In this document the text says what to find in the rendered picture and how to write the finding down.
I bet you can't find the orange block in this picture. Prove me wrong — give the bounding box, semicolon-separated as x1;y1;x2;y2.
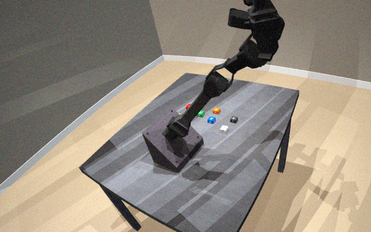
213;107;220;114

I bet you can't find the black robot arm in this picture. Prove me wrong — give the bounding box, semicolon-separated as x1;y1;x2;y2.
162;8;285;143

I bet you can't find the blue block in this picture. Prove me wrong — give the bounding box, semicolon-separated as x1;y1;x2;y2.
208;117;215;124

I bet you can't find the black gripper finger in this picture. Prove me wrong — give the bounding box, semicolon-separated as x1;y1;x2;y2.
248;0;278;18

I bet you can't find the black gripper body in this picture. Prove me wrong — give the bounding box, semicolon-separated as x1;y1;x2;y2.
243;0;282;39

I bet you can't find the green block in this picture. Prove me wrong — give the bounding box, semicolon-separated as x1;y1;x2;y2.
197;111;205;117

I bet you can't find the small white block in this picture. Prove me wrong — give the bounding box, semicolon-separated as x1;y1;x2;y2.
220;126;228;133

